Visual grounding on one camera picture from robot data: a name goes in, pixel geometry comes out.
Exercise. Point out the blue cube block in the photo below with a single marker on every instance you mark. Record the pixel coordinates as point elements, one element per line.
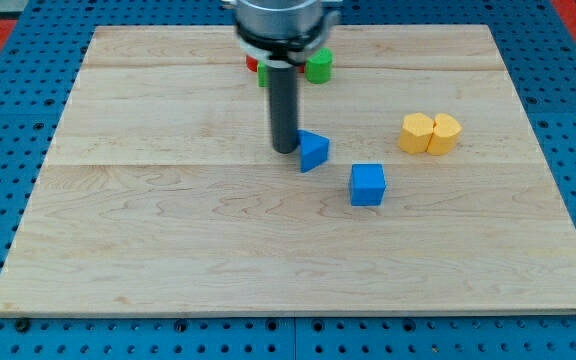
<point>367,184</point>

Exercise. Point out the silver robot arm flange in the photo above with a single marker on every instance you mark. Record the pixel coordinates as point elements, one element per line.
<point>282,33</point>

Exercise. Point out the blue triangular prism block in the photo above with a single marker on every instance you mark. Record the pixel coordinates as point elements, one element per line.
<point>314,150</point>

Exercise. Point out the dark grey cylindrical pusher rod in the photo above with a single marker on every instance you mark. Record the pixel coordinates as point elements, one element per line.
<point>283,108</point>

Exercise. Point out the green block behind rod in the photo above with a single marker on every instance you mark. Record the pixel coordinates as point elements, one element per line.
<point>262,75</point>

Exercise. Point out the green cylinder block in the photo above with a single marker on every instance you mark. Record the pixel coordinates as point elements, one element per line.
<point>318,68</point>

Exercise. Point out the red block behind rod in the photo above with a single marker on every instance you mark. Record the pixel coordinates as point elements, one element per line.
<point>251,63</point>

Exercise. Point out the light wooden board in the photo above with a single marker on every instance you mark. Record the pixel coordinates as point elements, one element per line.
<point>160,194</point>

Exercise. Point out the yellow hexagonal block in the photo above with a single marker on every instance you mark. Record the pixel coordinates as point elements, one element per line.
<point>416,132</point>

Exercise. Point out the yellow heart-shaped block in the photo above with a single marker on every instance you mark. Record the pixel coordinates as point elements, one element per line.
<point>446,132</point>

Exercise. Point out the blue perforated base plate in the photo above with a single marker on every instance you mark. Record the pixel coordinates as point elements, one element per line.
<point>37,69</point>

